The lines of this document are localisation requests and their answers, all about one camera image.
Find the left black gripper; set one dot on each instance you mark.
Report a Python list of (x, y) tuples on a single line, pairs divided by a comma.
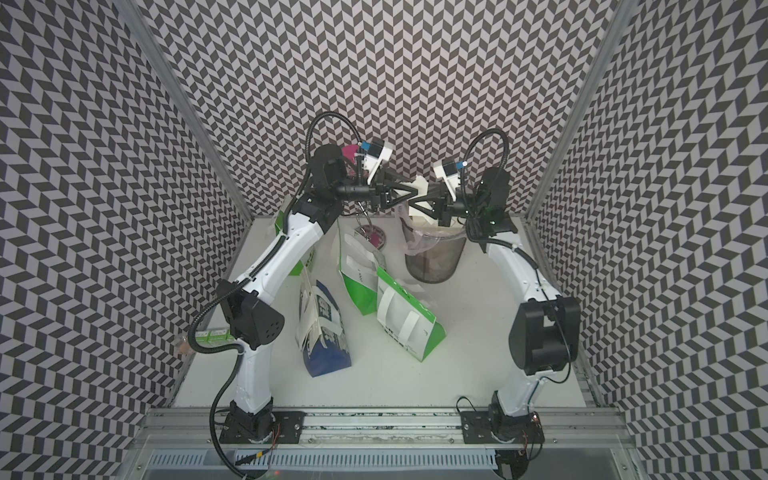
[(381, 194)]

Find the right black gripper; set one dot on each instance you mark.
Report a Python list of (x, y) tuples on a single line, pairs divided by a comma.
[(440, 208)]

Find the white paper receipt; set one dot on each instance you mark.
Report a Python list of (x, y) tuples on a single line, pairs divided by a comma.
[(422, 187)]

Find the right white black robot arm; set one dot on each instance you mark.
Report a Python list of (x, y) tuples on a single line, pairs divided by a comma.
[(544, 335)]

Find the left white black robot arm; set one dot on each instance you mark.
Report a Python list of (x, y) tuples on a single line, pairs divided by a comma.
[(247, 301)]

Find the clear plastic bin liner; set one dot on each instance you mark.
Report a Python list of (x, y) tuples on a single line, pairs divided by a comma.
[(415, 241)]

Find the black mesh trash bin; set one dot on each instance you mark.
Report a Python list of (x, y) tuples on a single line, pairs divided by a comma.
[(436, 265)]

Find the green white bag middle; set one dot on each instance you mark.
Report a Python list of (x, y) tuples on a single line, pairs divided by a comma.
[(358, 263)]

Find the green white bag front right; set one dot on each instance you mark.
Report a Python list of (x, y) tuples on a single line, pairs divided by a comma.
[(404, 310)]

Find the blue white paper bag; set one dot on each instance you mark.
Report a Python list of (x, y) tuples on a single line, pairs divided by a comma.
[(320, 334)]

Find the small green white packet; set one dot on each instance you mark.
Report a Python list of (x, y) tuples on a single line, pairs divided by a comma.
[(207, 338)]

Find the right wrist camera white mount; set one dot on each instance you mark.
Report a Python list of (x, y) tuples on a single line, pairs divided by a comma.
[(449, 171)]

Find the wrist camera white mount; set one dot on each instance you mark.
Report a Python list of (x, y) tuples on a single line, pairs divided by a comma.
[(374, 154), (449, 171)]

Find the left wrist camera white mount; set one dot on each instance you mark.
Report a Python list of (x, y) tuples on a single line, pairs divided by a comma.
[(374, 154)]

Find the pink top wire stand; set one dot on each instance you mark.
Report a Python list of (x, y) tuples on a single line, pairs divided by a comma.
[(375, 235)]

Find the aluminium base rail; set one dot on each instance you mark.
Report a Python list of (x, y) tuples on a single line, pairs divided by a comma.
[(460, 442)]

